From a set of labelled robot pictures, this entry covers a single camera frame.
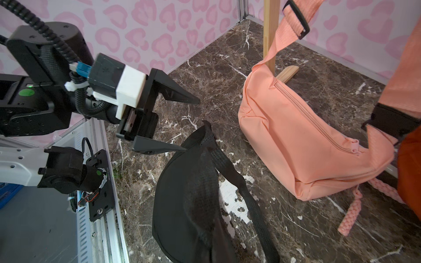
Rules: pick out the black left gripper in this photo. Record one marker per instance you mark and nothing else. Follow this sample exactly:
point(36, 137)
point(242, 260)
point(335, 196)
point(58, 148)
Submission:
point(139, 123)

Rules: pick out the black bag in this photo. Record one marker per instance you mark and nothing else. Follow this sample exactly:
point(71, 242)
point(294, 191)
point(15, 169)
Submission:
point(187, 222)

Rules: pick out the pink bag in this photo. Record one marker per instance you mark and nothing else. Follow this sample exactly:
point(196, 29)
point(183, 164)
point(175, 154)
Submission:
point(310, 158)

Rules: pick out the orange bag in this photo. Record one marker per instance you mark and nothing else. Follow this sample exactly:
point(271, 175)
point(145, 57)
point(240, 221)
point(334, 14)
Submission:
point(409, 171)

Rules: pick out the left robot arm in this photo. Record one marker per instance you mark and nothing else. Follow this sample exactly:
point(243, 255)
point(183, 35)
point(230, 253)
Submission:
point(59, 85)

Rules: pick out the wooden clothes rack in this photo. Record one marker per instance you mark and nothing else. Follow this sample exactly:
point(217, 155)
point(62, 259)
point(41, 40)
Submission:
point(271, 17)

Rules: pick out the blue storage box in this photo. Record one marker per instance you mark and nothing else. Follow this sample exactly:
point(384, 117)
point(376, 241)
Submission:
point(7, 192)

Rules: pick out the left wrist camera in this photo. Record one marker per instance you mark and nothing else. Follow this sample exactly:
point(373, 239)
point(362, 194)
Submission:
point(116, 83)

